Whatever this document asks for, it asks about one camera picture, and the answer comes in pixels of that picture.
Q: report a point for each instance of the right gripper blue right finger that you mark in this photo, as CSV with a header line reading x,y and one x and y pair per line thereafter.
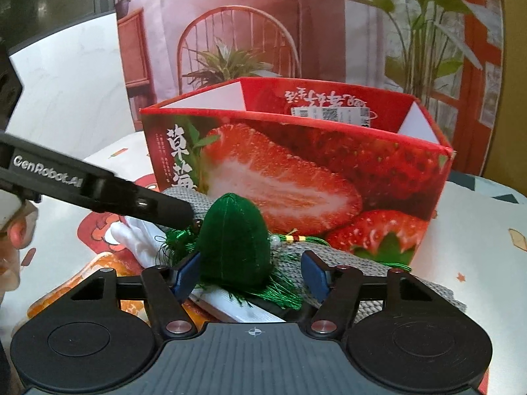
x,y
317,275

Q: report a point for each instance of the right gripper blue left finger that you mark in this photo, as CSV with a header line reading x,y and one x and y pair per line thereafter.
x,y
186,276

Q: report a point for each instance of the green tasselled zongzi ornament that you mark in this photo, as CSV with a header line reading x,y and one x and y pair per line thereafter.
x,y
237,252

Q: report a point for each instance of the red strawberry cardboard box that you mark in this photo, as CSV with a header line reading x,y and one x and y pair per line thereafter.
x,y
360,167

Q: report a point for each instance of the printed living room backdrop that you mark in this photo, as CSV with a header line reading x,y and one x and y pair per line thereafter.
x,y
447,53

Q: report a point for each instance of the person's left hand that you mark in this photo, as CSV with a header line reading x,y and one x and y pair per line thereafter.
x,y
18,223

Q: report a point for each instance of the white patterned table mat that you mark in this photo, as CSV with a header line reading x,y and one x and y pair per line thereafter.
x,y
475,246

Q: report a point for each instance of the yellow wooden board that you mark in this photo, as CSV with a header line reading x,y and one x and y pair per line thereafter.
x,y
506,162

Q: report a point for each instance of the dark window frame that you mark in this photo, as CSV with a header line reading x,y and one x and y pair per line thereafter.
x,y
49,0

